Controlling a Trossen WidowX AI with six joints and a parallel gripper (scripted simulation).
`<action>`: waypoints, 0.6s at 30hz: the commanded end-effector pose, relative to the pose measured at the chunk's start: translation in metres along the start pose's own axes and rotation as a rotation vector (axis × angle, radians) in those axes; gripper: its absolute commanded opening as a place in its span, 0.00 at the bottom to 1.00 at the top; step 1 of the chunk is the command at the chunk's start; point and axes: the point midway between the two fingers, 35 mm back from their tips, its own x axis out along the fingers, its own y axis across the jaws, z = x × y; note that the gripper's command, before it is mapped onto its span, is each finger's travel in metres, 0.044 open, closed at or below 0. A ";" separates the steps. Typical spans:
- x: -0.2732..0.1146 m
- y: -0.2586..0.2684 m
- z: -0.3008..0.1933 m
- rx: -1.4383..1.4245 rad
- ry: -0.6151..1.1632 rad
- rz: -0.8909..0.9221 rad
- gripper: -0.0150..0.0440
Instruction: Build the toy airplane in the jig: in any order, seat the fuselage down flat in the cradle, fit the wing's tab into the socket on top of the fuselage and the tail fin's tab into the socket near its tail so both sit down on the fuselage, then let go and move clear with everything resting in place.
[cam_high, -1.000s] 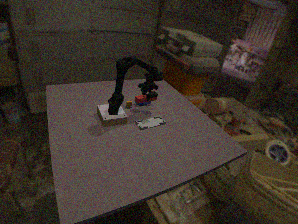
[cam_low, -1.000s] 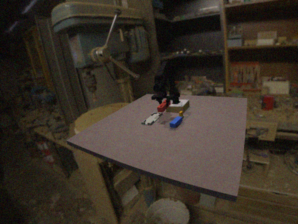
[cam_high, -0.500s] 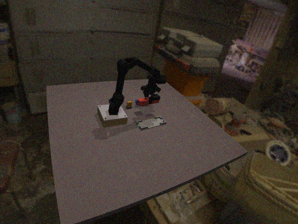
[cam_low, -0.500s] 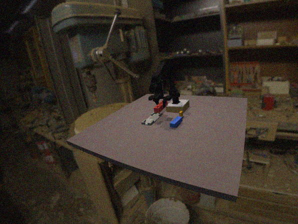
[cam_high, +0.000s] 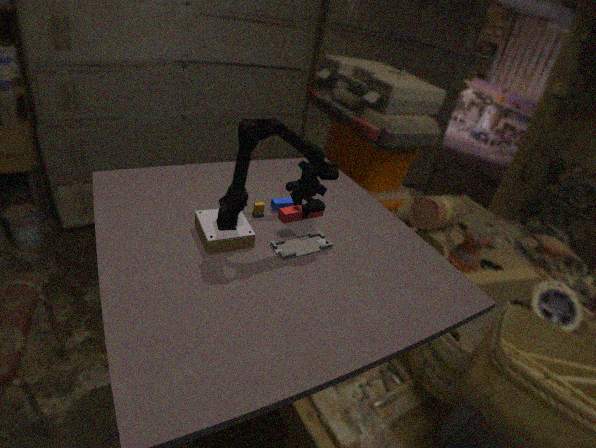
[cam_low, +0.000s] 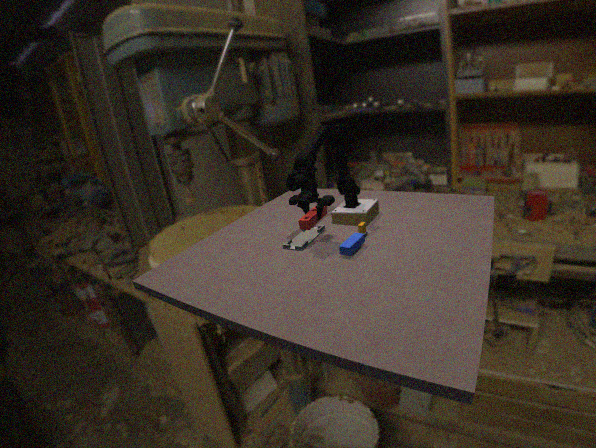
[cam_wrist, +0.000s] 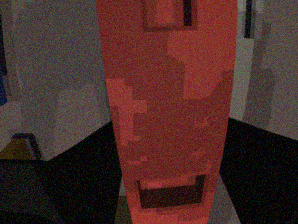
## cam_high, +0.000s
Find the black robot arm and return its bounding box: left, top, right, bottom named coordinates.
left=216, top=118, right=339, bottom=230

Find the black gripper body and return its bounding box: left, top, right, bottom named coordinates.
left=286, top=179, right=326, bottom=213

